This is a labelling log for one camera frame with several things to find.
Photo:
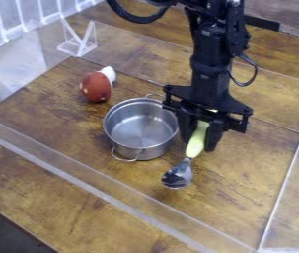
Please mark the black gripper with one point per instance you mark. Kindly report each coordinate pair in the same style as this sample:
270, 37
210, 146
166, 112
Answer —
206, 101

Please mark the green handled metal spoon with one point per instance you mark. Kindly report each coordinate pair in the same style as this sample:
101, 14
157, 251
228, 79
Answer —
178, 177

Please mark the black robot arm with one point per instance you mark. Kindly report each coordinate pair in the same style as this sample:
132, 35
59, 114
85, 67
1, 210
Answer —
221, 39

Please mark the small steel pot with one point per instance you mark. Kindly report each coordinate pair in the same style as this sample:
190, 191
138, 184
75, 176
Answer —
141, 128

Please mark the red toy mushroom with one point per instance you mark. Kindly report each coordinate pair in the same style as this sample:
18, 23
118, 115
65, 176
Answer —
97, 84

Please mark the black strip on table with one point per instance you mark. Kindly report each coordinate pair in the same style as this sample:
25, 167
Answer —
262, 23

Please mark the clear acrylic bracket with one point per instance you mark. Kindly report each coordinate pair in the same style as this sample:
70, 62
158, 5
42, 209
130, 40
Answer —
77, 45

